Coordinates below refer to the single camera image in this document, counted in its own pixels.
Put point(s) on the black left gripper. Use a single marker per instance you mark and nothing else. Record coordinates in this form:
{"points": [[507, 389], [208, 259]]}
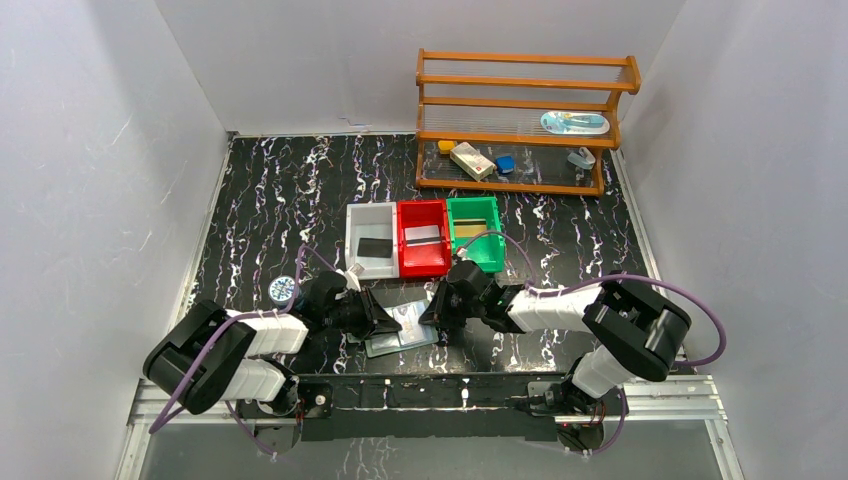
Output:
{"points": [[370, 314]]}

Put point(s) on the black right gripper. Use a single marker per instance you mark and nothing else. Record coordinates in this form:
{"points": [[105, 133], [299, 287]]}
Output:
{"points": [[437, 312]]}

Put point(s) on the light blue card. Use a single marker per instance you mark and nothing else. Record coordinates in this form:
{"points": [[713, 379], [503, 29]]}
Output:
{"points": [[413, 334]]}

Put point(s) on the grey-green card holder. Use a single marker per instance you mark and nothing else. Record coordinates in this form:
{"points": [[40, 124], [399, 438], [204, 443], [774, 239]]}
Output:
{"points": [[379, 345]]}

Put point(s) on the black card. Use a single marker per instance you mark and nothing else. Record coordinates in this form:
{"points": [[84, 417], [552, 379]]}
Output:
{"points": [[375, 247]]}

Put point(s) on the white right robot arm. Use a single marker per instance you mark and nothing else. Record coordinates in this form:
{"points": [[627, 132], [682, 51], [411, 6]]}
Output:
{"points": [[639, 331]]}

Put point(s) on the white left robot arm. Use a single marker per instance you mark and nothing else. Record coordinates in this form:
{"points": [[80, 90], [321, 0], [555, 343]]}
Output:
{"points": [[213, 356]]}

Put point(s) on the silver grey card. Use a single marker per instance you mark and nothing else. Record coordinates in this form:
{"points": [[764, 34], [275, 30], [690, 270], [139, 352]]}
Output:
{"points": [[422, 235]]}

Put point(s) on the gold card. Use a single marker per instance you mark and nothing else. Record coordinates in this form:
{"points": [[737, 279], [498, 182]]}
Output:
{"points": [[463, 232]]}

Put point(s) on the red plastic bin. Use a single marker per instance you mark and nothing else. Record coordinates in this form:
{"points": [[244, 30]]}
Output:
{"points": [[427, 260]]}

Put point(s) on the green plastic bin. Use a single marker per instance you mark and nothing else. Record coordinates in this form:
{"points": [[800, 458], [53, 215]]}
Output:
{"points": [[470, 216]]}

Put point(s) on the white plastic bin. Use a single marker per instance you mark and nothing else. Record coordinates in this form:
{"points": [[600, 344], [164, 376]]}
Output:
{"points": [[375, 220]]}

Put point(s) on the round patterned tin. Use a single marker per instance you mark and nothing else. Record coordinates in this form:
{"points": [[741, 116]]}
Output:
{"points": [[281, 290]]}

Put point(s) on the white cardboard box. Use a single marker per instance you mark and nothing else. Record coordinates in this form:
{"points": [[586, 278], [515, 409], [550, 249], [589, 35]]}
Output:
{"points": [[472, 161]]}

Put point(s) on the small blue block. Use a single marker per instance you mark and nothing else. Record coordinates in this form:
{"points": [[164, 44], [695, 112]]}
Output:
{"points": [[505, 164]]}

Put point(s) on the small yellow block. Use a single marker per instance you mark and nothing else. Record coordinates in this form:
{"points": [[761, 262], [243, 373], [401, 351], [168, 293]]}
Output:
{"points": [[446, 146]]}

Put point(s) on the orange wooden shelf rack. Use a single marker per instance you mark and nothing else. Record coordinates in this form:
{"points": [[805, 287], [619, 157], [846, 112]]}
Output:
{"points": [[494, 102]]}

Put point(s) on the white tape dispenser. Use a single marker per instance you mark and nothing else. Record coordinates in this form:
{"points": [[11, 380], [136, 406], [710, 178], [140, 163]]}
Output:
{"points": [[582, 158]]}

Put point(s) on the teal packaged tool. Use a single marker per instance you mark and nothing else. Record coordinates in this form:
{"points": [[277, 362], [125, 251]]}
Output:
{"points": [[574, 123]]}

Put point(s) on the aluminium frame rail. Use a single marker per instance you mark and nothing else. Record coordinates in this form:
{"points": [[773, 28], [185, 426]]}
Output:
{"points": [[681, 397]]}

